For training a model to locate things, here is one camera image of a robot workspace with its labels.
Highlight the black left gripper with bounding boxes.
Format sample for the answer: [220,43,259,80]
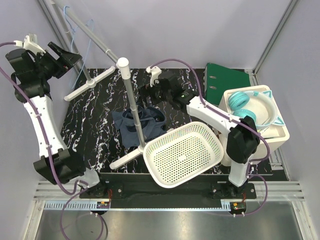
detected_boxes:
[33,42,81,81]

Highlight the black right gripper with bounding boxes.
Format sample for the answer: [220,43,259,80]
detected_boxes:
[136,80,172,111]

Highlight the navy blue tank top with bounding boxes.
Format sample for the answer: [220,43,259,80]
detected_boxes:
[111,105,167,149]

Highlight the light blue wire hanger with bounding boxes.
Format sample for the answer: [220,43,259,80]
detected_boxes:
[62,4,93,90]

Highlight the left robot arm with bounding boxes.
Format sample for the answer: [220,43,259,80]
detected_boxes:
[0,41,108,198]

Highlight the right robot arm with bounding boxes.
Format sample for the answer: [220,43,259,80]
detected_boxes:
[142,71,260,199]

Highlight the white clothes rack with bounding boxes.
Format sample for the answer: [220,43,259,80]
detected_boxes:
[52,0,146,174]

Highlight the white perforated plastic basket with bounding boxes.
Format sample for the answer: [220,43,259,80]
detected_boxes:
[143,121,224,189]

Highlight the teal cat-ear headphones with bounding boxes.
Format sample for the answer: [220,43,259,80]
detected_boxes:
[228,90,285,131]

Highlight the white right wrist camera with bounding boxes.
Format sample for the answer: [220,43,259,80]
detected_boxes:
[145,66,162,88]

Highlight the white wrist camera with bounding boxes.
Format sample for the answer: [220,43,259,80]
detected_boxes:
[145,66,162,88]
[14,33,46,54]

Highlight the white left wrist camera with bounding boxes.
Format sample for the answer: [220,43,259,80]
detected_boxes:
[14,33,46,54]

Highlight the green ring binder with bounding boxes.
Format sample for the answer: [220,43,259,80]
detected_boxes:
[204,63,251,105]

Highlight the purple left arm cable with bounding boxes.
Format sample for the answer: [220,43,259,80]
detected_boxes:
[0,41,108,240]

